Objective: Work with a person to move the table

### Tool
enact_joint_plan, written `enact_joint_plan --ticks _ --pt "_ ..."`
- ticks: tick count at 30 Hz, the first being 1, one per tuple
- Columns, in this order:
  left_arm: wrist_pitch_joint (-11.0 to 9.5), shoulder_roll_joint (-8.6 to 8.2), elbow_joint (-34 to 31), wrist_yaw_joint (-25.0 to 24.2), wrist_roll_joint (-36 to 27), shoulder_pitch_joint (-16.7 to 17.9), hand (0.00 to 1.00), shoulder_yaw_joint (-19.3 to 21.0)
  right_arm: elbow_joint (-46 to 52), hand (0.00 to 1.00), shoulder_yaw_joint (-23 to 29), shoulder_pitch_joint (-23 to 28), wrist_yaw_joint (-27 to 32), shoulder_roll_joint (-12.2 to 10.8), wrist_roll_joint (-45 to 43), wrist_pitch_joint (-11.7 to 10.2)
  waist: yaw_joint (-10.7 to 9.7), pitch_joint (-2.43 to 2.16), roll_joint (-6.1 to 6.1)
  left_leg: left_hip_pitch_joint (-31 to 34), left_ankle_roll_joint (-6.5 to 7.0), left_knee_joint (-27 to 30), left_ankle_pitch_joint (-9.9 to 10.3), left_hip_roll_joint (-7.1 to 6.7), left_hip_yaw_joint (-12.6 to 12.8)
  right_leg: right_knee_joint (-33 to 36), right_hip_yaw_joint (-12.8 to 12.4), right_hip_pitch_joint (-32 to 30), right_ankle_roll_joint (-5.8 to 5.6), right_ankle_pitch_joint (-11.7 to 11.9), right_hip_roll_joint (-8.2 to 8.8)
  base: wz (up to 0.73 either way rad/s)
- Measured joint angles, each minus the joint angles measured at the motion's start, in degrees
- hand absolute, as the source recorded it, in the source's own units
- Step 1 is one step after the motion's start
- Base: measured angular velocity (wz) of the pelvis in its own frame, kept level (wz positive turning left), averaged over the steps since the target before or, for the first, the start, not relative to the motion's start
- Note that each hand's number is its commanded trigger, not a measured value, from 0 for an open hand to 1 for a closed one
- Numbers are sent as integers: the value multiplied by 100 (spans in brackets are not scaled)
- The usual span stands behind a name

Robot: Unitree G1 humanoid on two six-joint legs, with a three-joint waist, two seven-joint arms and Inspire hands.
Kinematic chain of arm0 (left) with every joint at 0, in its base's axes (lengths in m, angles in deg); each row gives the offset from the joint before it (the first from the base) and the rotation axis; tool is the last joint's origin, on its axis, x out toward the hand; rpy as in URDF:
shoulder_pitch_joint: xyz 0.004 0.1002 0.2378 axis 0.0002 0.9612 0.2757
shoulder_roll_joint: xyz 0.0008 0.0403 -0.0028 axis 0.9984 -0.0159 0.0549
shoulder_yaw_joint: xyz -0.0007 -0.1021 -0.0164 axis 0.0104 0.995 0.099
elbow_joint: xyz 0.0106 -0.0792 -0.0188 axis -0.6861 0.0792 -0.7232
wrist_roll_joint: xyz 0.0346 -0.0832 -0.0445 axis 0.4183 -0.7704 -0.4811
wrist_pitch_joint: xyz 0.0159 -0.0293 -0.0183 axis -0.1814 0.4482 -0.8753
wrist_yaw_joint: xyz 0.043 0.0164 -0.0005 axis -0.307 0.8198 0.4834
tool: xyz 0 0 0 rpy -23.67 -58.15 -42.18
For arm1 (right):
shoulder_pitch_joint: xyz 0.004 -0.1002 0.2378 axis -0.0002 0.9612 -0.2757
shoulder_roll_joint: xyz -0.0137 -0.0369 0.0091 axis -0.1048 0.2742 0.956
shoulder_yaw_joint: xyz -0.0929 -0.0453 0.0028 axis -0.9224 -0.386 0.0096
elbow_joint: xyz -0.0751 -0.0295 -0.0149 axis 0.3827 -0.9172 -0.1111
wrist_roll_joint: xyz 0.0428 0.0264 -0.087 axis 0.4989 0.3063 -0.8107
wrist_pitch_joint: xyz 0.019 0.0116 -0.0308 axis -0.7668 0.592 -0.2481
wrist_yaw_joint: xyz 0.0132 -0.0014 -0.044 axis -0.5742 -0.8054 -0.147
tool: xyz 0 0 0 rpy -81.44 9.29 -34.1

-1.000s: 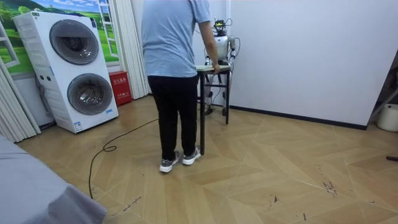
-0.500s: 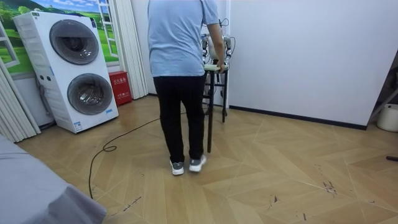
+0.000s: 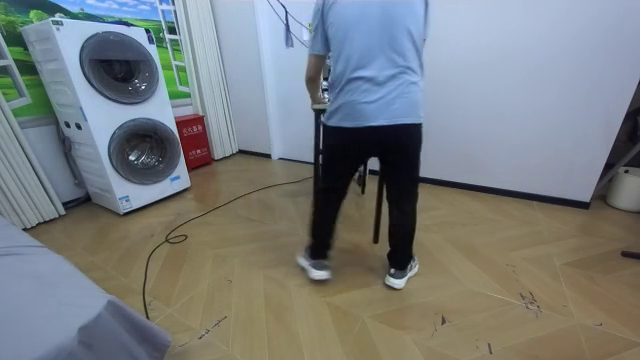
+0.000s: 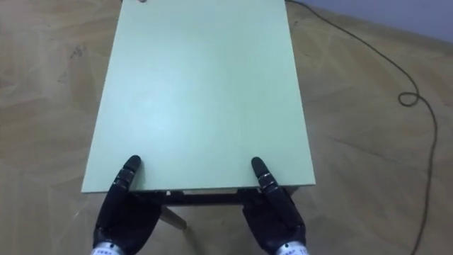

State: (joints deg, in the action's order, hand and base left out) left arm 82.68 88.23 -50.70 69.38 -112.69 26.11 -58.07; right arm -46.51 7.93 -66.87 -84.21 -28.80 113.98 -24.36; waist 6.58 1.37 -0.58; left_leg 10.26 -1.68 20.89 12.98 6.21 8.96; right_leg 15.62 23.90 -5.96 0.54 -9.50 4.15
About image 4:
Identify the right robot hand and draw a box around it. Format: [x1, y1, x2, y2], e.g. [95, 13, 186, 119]
[236, 157, 307, 255]

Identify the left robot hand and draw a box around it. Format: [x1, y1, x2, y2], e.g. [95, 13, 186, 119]
[92, 154, 166, 255]

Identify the pale green table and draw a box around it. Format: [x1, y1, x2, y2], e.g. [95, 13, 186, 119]
[81, 0, 316, 231]

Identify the black floor cable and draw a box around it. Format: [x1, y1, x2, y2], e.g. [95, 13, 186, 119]
[285, 0, 439, 255]

